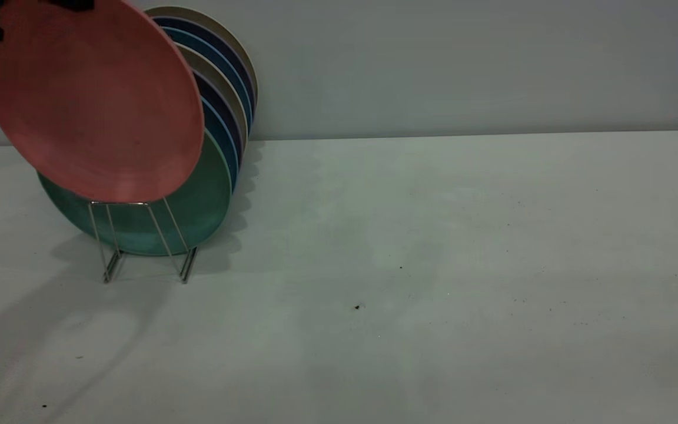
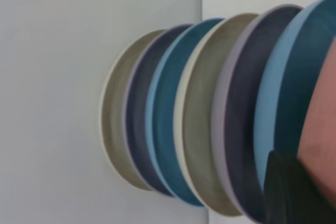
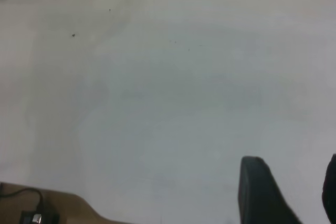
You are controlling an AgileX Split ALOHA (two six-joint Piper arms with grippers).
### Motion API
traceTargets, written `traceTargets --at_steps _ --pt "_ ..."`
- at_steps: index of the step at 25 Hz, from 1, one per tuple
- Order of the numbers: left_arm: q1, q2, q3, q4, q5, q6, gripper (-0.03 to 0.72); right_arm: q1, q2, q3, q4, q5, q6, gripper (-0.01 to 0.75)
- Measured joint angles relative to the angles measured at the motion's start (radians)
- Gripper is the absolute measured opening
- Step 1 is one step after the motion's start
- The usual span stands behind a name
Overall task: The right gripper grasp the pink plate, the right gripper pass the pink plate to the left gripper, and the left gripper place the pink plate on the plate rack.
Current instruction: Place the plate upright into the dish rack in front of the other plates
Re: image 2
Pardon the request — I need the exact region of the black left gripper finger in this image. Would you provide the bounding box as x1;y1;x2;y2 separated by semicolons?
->
263;149;336;224

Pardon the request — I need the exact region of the pink plate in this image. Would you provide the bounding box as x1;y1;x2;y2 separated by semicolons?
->
296;34;336;209

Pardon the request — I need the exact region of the dark purple plate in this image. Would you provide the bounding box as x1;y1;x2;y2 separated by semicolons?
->
211;3;306;224
123;23;195;198

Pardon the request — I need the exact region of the blue plate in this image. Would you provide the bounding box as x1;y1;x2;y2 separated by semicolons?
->
253;0;336;199
144;17;227;208

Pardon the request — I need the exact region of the beige plate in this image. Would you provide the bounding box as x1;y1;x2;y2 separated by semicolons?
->
99;28;171;192
173;13;261;217

